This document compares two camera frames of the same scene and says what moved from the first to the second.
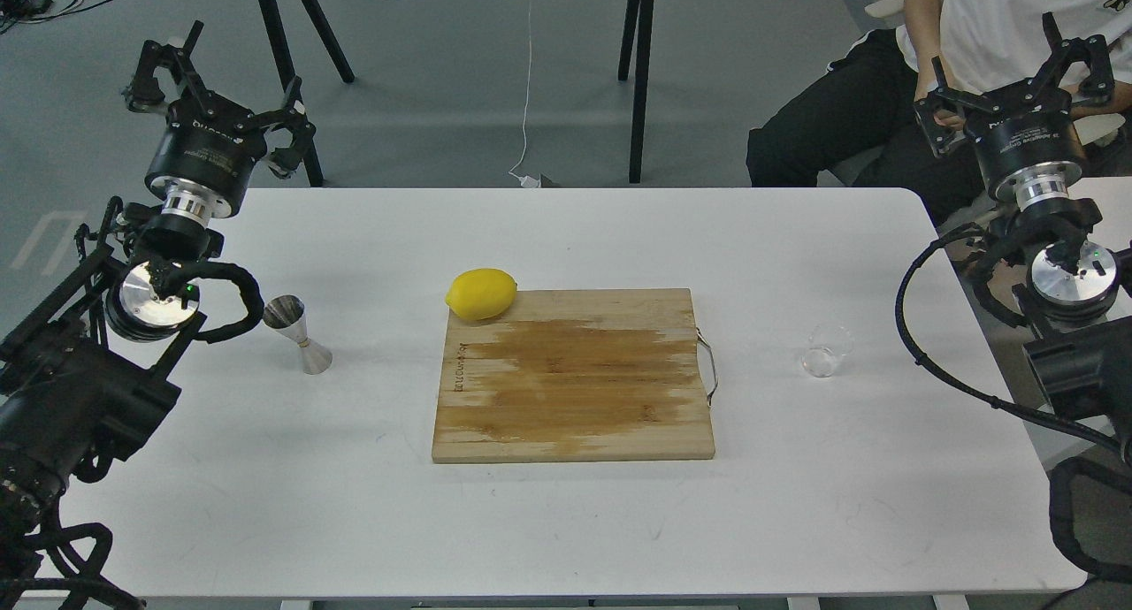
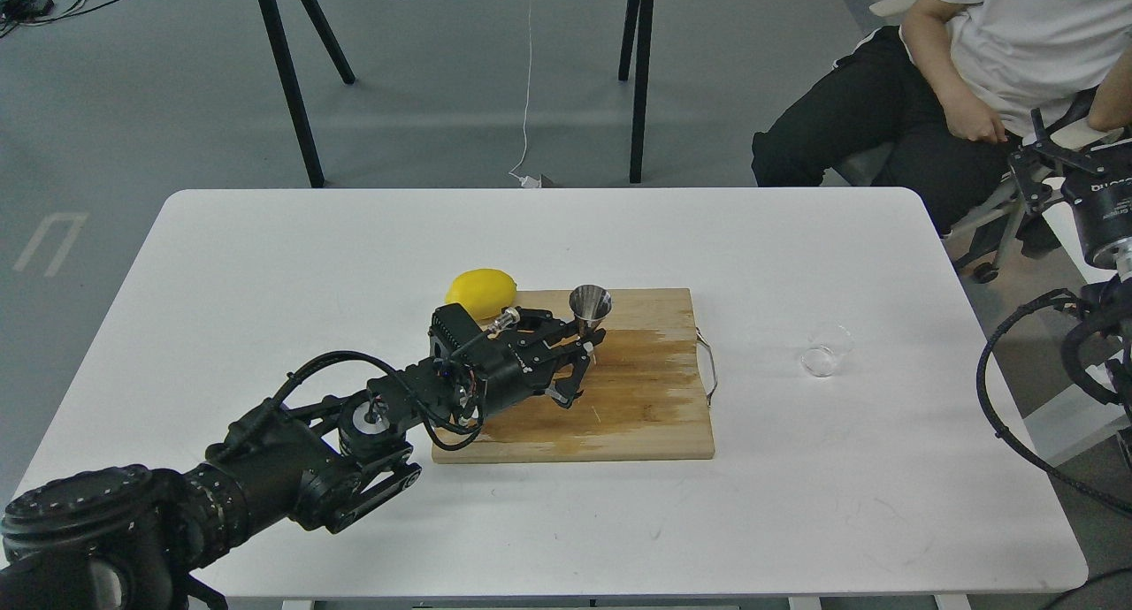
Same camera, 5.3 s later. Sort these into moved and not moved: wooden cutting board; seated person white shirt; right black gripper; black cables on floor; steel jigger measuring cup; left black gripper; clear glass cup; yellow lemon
Moved: steel jigger measuring cup; right black gripper; left black gripper
Not moved: yellow lemon; black cables on floor; clear glass cup; seated person white shirt; wooden cutting board
